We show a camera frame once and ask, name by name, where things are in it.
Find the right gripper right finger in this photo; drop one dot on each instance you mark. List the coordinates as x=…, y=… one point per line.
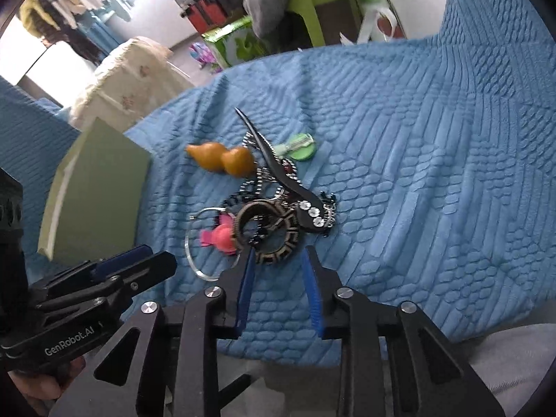
x=393, y=358

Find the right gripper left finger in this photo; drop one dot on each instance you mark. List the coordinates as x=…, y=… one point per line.
x=166, y=351

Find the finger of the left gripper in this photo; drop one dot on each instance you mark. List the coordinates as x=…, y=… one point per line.
x=117, y=264
x=146, y=274

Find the pink plastic charm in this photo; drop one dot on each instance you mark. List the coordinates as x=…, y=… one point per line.
x=221, y=237

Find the woven black tan bangle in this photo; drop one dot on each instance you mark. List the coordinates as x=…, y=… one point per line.
x=270, y=228

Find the orange gourd pendant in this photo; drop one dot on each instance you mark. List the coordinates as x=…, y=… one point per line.
x=215, y=157

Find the black rhinestone hair clip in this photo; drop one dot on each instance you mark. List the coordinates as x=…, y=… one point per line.
x=312, y=213

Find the green round pendant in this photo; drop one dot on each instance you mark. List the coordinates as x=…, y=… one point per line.
x=300, y=147

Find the left hand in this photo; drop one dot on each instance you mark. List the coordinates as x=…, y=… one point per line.
x=41, y=391

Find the green cardboard box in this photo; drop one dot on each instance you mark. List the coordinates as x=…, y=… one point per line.
x=92, y=207

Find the cream lace covered table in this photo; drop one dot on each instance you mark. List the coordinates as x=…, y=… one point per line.
x=131, y=82

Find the blue textured chair cover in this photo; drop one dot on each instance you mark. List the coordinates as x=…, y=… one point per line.
x=440, y=153

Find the purple patterned cloth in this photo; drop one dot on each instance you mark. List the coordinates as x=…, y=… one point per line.
x=204, y=57

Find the green printed carton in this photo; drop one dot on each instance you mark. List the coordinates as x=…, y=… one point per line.
x=235, y=43

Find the hanging clothes rack garments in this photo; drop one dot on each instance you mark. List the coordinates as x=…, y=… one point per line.
x=82, y=24

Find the red suitcase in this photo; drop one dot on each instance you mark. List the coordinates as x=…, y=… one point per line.
x=206, y=15

